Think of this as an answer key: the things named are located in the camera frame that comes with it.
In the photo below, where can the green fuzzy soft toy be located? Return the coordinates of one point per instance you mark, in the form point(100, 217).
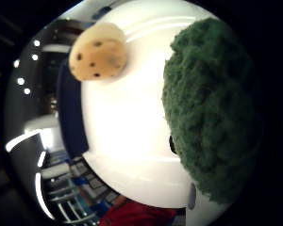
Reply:
point(210, 106)

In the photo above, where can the dark blue panel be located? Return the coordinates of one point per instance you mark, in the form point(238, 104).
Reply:
point(70, 116)

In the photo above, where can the beige spotted potato soft toy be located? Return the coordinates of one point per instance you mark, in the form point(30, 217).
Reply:
point(99, 53)

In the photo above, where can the small grey object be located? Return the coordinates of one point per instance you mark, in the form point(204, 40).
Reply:
point(191, 196)

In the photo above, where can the red cloth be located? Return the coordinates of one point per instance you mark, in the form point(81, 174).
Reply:
point(135, 215)

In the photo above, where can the white metal chair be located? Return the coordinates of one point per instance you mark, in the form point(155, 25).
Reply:
point(70, 201)

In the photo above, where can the round ceiling lamp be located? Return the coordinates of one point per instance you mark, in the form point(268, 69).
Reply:
point(20, 81)
point(16, 63)
point(27, 91)
point(36, 43)
point(35, 57)

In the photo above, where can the long strip ceiling light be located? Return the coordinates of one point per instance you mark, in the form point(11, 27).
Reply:
point(20, 139)
point(41, 197)

